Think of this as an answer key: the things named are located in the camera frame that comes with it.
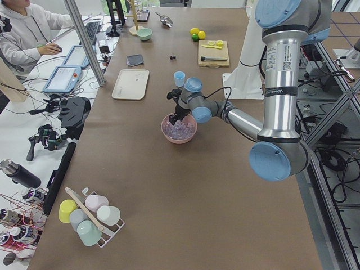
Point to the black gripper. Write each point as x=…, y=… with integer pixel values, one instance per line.
x=180, y=109

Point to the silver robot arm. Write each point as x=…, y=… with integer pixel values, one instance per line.
x=278, y=151

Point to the pile of clear ice cubes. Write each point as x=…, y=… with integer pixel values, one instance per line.
x=179, y=131

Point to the light blue plastic cup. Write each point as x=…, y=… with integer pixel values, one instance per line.
x=179, y=78

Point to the wooden cup tree stand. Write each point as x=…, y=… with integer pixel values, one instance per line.
x=133, y=30

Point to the metal ice scoop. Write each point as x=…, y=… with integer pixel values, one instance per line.
x=165, y=20

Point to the pink plastic cup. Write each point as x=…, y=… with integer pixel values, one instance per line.
x=93, y=202

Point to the white plastic cup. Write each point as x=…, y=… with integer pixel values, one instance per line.
x=109, y=215

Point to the grey plastic cup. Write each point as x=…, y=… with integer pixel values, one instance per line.
x=76, y=217

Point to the yellow plastic cup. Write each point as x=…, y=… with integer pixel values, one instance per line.
x=65, y=209

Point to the mint plastic cup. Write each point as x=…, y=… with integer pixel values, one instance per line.
x=88, y=233

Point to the pink bowl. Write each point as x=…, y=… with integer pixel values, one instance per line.
x=187, y=119

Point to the cream rabbit tray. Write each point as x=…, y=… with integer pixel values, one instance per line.
x=130, y=84

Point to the steel muddler black tip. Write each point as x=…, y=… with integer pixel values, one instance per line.
x=204, y=58

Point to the grey folded cloth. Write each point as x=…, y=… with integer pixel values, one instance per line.
x=134, y=60

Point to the wooden cutting board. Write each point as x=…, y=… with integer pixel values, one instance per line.
x=212, y=52

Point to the yellow plastic knife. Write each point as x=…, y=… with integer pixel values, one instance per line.
x=212, y=46

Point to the green lime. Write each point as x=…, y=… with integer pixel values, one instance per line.
x=195, y=37

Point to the yellow lemon near board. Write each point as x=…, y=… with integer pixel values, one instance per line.
x=201, y=35

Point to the yellow lemon outer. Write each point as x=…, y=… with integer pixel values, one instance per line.
x=194, y=31

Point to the mint green bowl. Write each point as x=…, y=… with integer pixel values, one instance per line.
x=144, y=34

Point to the far blue teach pendant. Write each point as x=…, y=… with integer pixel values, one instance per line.
x=76, y=56

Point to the blue teach pendant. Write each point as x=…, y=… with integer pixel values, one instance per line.
x=76, y=56
x=63, y=79

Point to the near blue teach pendant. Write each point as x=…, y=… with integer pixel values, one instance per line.
x=63, y=79

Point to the black keyboard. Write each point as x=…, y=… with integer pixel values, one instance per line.
x=92, y=29

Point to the black water bottle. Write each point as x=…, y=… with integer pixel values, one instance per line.
x=19, y=174

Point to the person in white hoodie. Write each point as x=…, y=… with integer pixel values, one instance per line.
x=30, y=37

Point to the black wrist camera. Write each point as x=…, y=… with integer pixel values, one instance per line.
x=174, y=94

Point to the white wire cup rack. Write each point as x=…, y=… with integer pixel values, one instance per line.
x=108, y=232

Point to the aluminium frame post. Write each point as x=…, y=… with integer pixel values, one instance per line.
x=73, y=11

